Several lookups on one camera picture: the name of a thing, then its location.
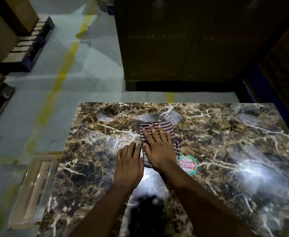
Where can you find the person's right hand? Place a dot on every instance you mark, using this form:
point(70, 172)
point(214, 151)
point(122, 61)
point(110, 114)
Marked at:
point(161, 153)

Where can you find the person's left hand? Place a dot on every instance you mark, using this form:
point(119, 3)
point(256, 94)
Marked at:
point(128, 170)

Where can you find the checked cloth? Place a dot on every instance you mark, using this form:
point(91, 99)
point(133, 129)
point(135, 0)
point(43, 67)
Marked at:
point(166, 125)

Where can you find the person's right forearm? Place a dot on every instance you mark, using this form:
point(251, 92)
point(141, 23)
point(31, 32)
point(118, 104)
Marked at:
point(208, 212)

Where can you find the person's left forearm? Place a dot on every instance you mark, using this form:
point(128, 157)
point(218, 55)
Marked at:
point(100, 214)

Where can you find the marble pattern table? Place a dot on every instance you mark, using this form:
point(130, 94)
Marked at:
point(97, 145)

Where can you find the round green red sticker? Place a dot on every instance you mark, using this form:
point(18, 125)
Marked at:
point(188, 165)

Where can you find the clear plastic tray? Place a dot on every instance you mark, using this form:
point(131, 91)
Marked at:
point(33, 192)

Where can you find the large dark cardboard box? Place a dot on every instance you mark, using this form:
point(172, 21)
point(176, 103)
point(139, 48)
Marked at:
point(184, 39)

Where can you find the yellow blue printed cardboard box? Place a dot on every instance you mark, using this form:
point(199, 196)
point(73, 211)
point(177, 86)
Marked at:
point(278, 76)

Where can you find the dark floor pallet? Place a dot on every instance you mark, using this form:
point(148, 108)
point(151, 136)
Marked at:
point(0, 103)

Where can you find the blue pallet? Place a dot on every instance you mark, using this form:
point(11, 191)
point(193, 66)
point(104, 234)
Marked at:
point(23, 54)

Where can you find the grey wrapped pallet load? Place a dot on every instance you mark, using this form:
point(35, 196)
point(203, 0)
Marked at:
point(103, 2)

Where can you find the brown cardboard box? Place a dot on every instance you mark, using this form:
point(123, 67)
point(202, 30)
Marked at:
point(21, 12)

